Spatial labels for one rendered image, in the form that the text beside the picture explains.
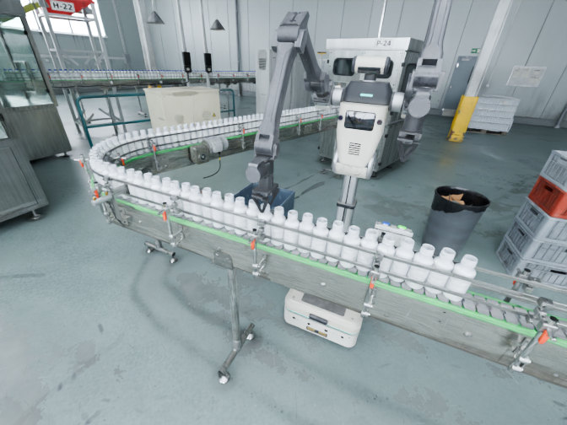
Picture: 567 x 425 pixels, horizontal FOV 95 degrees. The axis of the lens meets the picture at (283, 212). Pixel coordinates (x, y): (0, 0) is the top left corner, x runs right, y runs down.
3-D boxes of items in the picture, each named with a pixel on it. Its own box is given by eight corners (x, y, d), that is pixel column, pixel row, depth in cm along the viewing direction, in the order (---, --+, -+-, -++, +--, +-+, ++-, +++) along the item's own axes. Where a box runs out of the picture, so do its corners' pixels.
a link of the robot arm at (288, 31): (310, -2, 85) (282, 0, 88) (299, 38, 85) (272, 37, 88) (330, 80, 127) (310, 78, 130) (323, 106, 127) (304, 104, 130)
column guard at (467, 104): (446, 140, 698) (461, 95, 643) (445, 137, 730) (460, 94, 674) (463, 142, 685) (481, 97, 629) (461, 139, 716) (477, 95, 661)
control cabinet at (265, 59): (276, 127, 754) (278, 50, 657) (288, 130, 725) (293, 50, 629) (255, 131, 700) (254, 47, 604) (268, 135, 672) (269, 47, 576)
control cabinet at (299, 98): (296, 123, 812) (300, 51, 716) (309, 126, 784) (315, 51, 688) (278, 126, 759) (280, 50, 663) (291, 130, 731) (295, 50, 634)
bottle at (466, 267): (463, 304, 85) (485, 266, 77) (443, 299, 86) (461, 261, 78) (459, 292, 90) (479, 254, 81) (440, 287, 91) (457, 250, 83)
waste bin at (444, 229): (415, 255, 267) (436, 199, 234) (415, 233, 302) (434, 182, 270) (466, 268, 251) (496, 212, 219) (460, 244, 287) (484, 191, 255)
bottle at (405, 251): (401, 286, 91) (415, 248, 83) (385, 277, 94) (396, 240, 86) (407, 277, 95) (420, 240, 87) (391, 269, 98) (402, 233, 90)
